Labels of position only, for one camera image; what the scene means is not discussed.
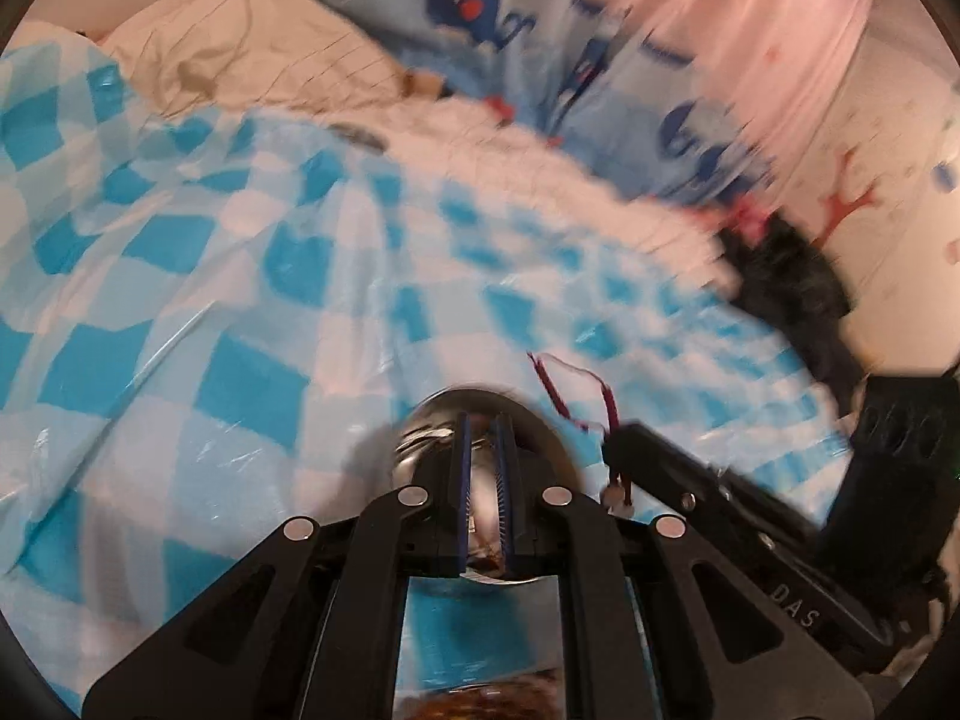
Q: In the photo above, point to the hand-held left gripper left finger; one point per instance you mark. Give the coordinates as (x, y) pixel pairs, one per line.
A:
(463, 480)

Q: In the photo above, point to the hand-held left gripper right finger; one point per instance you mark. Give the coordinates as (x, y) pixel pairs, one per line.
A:
(504, 480)

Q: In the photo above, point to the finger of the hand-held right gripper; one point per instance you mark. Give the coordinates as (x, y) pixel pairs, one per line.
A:
(660, 465)

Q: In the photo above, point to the round silver metal tin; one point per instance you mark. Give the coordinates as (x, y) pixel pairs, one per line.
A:
(540, 435)

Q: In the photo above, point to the dark clothing pile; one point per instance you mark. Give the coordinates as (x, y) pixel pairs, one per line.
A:
(787, 277)

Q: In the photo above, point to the pink red garment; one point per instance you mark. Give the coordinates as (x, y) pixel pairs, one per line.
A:
(750, 216)

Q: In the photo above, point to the blue white checked plastic sheet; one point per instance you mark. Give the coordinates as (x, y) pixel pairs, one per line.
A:
(225, 315)

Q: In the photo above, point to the small brown object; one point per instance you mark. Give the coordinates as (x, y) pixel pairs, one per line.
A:
(420, 84)

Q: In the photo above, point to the blue whale print blanket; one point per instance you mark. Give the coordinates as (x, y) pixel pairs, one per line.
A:
(480, 7)

